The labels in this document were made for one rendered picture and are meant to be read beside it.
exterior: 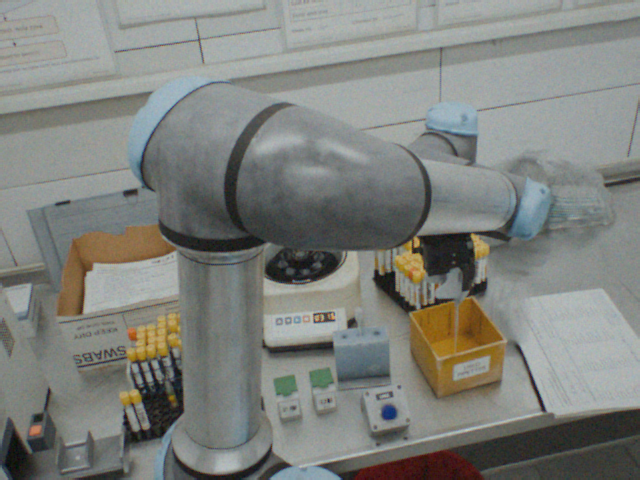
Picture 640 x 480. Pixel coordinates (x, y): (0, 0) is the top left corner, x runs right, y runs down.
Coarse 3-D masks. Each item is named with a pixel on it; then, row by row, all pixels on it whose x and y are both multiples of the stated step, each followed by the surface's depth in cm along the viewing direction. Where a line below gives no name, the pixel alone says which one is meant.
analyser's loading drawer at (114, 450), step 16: (64, 448) 110; (80, 448) 111; (96, 448) 111; (112, 448) 110; (128, 448) 111; (16, 464) 109; (32, 464) 109; (48, 464) 109; (64, 464) 108; (80, 464) 108; (96, 464) 108; (112, 464) 108; (128, 464) 109
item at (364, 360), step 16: (336, 336) 119; (352, 336) 119; (368, 336) 119; (384, 336) 118; (336, 352) 118; (352, 352) 119; (368, 352) 119; (384, 352) 119; (336, 368) 121; (352, 368) 121; (368, 368) 121; (384, 368) 121; (352, 384) 121; (368, 384) 121; (384, 384) 122
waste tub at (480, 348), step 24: (432, 312) 124; (480, 312) 123; (432, 336) 128; (480, 336) 125; (504, 336) 116; (432, 360) 116; (456, 360) 114; (480, 360) 116; (432, 384) 119; (456, 384) 117; (480, 384) 119
